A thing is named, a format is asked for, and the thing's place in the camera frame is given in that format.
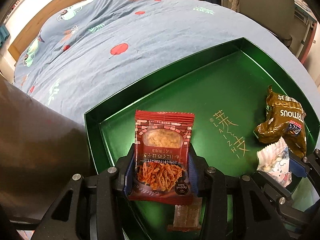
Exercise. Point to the dark red snack packet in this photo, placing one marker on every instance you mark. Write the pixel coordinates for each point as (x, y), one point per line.
(162, 142)

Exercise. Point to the grey office chair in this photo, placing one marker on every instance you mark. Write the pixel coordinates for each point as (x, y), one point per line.
(274, 15)

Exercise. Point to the blue patterned bedspread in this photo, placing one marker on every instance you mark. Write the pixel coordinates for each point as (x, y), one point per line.
(89, 51)

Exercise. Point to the teal curtain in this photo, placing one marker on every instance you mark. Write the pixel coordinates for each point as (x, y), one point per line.
(4, 34)

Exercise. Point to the white pink striped packet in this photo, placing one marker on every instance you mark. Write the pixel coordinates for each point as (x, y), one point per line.
(274, 160)

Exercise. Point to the green tray box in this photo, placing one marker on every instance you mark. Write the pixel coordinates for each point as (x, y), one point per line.
(224, 86)

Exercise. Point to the brown snack bag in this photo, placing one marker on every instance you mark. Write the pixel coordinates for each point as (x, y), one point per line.
(284, 119)

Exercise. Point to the white desk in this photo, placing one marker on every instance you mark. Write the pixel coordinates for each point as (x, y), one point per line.
(303, 30)

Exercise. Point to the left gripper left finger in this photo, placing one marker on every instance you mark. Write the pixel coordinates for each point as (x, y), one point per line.
(88, 208)

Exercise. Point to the wooden headboard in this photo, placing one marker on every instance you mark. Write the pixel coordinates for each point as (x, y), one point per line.
(26, 21)

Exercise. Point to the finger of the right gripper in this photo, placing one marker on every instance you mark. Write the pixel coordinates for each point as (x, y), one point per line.
(306, 166)
(271, 188)

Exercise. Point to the small brown biscuit packet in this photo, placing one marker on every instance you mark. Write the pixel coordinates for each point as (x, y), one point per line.
(187, 217)

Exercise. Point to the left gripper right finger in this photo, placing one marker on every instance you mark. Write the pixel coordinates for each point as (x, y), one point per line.
(236, 208)

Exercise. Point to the dark brown cylinder container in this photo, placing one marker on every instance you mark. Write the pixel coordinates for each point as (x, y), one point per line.
(40, 151)

